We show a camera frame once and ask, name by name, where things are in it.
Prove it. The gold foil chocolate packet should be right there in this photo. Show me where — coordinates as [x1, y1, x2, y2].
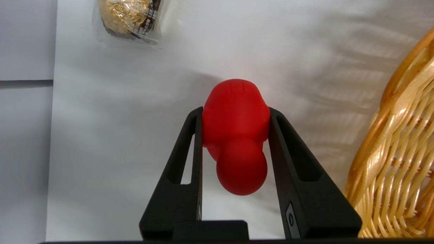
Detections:
[97, 0, 164, 45]

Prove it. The yellow woven wicker basket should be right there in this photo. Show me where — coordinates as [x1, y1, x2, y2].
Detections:
[344, 27, 434, 239]

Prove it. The red rubber duck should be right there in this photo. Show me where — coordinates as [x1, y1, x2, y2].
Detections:
[202, 79, 271, 196]

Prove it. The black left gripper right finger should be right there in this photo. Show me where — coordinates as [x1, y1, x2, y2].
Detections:
[268, 107, 362, 240]

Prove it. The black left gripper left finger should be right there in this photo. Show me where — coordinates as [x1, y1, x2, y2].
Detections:
[139, 107, 204, 240]

